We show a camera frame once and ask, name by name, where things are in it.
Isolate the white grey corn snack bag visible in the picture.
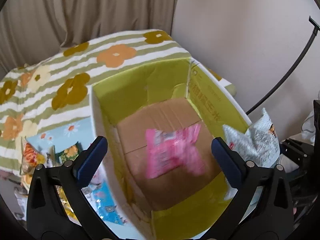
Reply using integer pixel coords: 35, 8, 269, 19
223, 108, 280, 168

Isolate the pink red snack bag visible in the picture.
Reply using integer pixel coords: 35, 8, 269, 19
145, 124, 206, 179

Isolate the blue white snack bag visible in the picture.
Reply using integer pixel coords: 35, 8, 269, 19
82, 180, 124, 225

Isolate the dark green snack packet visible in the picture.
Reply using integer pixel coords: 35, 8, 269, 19
55, 141, 82, 164

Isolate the orange chips snack bag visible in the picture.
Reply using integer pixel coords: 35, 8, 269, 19
20, 138, 47, 176

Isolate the striped floral quilt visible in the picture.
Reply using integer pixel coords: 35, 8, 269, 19
1, 30, 250, 176

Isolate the black curved lamp stand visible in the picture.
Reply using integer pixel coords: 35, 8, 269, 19
246, 16, 319, 115

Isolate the green cardboard box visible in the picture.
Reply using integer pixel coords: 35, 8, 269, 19
90, 59, 251, 239

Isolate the beige curtain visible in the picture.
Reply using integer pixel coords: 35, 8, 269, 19
1, 0, 177, 74

